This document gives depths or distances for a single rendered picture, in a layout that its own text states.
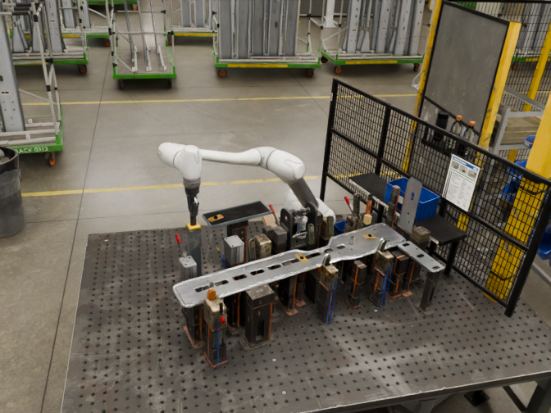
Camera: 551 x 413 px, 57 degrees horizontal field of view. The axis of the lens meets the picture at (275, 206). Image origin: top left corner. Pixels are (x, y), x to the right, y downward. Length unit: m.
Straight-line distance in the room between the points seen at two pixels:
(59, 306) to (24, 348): 0.43
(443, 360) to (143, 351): 1.51
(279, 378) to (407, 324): 0.82
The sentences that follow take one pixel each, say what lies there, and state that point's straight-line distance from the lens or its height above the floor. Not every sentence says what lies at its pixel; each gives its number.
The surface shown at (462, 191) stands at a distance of 3.16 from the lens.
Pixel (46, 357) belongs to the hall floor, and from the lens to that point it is 3.79.
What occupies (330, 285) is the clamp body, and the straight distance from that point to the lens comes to 2.66.
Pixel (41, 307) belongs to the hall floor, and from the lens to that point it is 4.18.
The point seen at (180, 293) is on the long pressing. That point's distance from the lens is 2.52.
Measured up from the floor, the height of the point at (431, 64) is 1.38.
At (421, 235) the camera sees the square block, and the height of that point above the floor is 1.05.
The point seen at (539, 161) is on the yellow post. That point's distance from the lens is 2.87.
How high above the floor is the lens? 2.62
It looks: 30 degrees down
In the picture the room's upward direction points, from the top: 4 degrees clockwise
